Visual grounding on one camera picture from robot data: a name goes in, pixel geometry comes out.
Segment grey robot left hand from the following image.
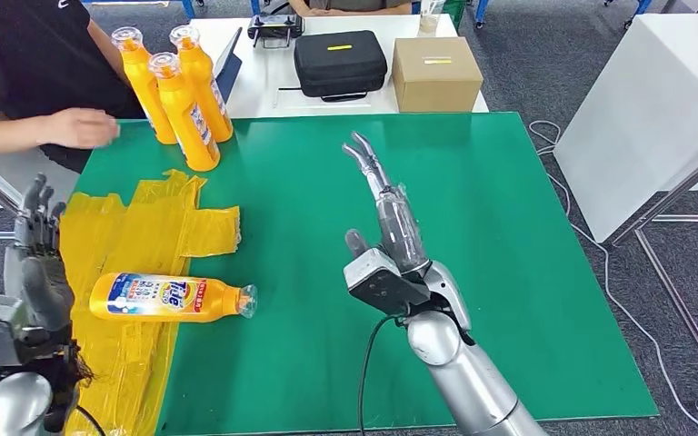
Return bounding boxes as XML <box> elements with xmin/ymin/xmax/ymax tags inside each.
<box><xmin>2</xmin><ymin>173</ymin><xmax>76</xmax><ymax>349</ymax></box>

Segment person's right hand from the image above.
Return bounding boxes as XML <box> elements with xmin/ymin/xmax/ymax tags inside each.
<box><xmin>38</xmin><ymin>106</ymin><xmax>122</xmax><ymax>151</ymax></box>

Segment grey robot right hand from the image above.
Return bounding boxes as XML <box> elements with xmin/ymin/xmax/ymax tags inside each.
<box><xmin>341</xmin><ymin>131</ymin><xmax>434</xmax><ymax>279</ymax></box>

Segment orange detergent bottle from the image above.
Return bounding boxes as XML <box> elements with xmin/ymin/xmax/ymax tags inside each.
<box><xmin>88</xmin><ymin>272</ymin><xmax>259</xmax><ymax>325</ymax></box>
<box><xmin>111</xmin><ymin>26</ymin><xmax>178</xmax><ymax>146</ymax></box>
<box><xmin>147</xmin><ymin>52</ymin><xmax>222</xmax><ymax>173</ymax></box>
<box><xmin>168</xmin><ymin>25</ymin><xmax>234</xmax><ymax>144</ymax></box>

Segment person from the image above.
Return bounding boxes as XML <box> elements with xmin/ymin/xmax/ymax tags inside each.
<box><xmin>288</xmin><ymin>0</ymin><xmax>414</xmax><ymax>17</ymax></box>
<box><xmin>0</xmin><ymin>0</ymin><xmax>146</xmax><ymax>175</ymax></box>

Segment yellow taped cardboard sheet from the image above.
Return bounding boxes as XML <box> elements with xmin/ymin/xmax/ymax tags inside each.
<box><xmin>0</xmin><ymin>169</ymin><xmax>243</xmax><ymax>436</ymax></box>

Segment brown cardboard box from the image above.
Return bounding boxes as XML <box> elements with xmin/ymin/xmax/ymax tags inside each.
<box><xmin>391</xmin><ymin>36</ymin><xmax>484</xmax><ymax>114</ymax></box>

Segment tablet with dark blue cover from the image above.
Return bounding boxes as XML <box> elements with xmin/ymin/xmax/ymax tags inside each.
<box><xmin>211</xmin><ymin>26</ymin><xmax>244</xmax><ymax>104</ymax></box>

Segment black carrying case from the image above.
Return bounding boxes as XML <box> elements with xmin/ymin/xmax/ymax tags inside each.
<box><xmin>293</xmin><ymin>30</ymin><xmax>389</xmax><ymax>104</ymax></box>

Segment white desk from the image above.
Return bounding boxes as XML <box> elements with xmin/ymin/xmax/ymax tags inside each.
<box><xmin>187</xmin><ymin>14</ymin><xmax>490</xmax><ymax>120</ymax></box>

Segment clear plastic cup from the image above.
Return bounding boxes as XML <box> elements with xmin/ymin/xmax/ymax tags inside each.
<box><xmin>417</xmin><ymin>0</ymin><xmax>448</xmax><ymax>35</ymax></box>

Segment black handheld controller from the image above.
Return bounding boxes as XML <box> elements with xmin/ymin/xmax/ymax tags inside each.
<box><xmin>247</xmin><ymin>13</ymin><xmax>305</xmax><ymax>49</ymax></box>

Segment large white table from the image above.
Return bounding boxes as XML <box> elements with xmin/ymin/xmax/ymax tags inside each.
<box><xmin>552</xmin><ymin>13</ymin><xmax>698</xmax><ymax>244</ymax></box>

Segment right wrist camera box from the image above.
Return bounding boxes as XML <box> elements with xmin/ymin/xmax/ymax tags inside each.
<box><xmin>343</xmin><ymin>247</ymin><xmax>432</xmax><ymax>318</ymax></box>

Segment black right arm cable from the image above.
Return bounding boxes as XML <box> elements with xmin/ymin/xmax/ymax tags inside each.
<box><xmin>357</xmin><ymin>312</ymin><xmax>400</xmax><ymax>436</ymax></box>

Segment short blue metal frame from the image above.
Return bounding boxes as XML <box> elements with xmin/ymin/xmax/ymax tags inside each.
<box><xmin>81</xmin><ymin>0</ymin><xmax>195</xmax><ymax>20</ymax></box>

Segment white floor cable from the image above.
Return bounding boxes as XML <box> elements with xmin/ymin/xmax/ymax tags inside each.
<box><xmin>526</xmin><ymin>119</ymin><xmax>698</xmax><ymax>436</ymax></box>

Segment metal table frame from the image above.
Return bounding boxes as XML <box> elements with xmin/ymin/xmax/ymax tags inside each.
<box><xmin>607</xmin><ymin>134</ymin><xmax>698</xmax><ymax>412</ymax></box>

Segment long blue metal frame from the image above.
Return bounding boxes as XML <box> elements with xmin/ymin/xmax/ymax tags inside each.
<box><xmin>472</xmin><ymin>0</ymin><xmax>652</xmax><ymax>30</ymax></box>

